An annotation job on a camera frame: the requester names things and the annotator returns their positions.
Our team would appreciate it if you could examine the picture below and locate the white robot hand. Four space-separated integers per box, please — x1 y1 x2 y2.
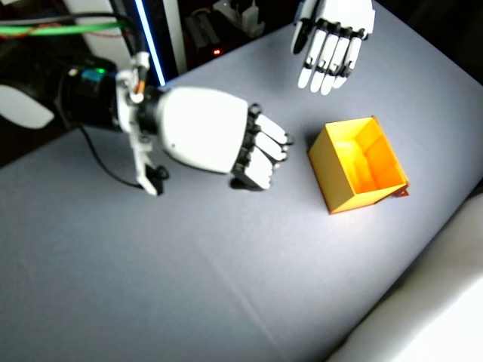
291 0 377 95
156 86 294 192

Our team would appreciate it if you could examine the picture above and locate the yellow cardboard box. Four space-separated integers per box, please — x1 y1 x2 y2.
307 116 411 215

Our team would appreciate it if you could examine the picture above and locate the black device with red light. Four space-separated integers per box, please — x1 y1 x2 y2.
186 35 242 69

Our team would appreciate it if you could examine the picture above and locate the white plug adapter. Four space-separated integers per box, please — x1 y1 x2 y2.
214 0 266 38

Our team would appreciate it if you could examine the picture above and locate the blue light strip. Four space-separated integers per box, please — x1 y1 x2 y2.
134 0 167 87

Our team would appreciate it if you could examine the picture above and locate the white upright panel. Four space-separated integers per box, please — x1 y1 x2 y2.
62 0 146 72

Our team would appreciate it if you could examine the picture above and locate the grey table cloth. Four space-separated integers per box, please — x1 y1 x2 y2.
0 0 483 362

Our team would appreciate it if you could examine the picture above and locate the white backdrop sheet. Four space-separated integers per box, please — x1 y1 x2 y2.
328 188 483 362

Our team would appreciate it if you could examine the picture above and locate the green cable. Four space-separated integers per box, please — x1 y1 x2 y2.
0 21 131 38

